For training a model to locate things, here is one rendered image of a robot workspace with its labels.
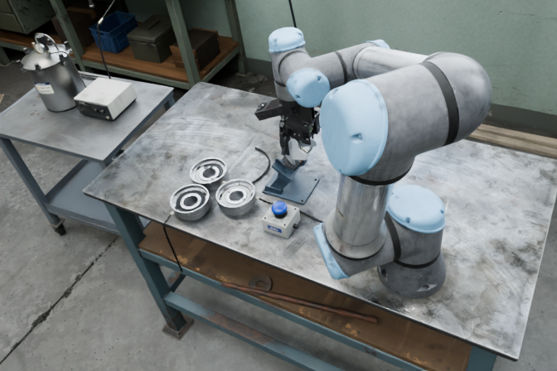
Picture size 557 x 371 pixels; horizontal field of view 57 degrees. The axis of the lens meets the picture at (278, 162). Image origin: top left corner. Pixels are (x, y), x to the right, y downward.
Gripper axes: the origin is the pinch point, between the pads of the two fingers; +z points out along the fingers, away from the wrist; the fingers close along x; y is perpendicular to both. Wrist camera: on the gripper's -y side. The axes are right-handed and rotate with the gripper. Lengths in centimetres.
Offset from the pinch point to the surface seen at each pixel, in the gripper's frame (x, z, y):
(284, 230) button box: -16.9, 8.8, 4.8
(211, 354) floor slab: -23, 92, -34
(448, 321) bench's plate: -24, 12, 46
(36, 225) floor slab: -3, 92, -155
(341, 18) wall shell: 150, 44, -52
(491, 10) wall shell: 149, 30, 23
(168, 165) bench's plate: -5.2, 12.0, -41.3
